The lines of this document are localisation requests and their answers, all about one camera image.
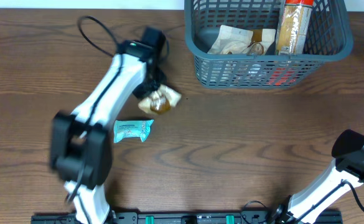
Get light blue snack packet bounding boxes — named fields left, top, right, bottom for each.
left=113, top=119, right=154, bottom=143

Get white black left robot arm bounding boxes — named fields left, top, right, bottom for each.
left=49, top=27, right=166, bottom=223

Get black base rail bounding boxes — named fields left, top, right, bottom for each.
left=30, top=200, right=344, bottom=224

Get beige cookie bag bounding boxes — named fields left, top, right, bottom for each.
left=246, top=29, right=276, bottom=55
left=208, top=25, right=253, bottom=55
left=138, top=85, right=182, bottom=114

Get dark grey plastic basket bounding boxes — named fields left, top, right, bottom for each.
left=184, top=0, right=353, bottom=89

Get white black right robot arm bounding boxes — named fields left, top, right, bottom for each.
left=265, top=129, right=364, bottom=223

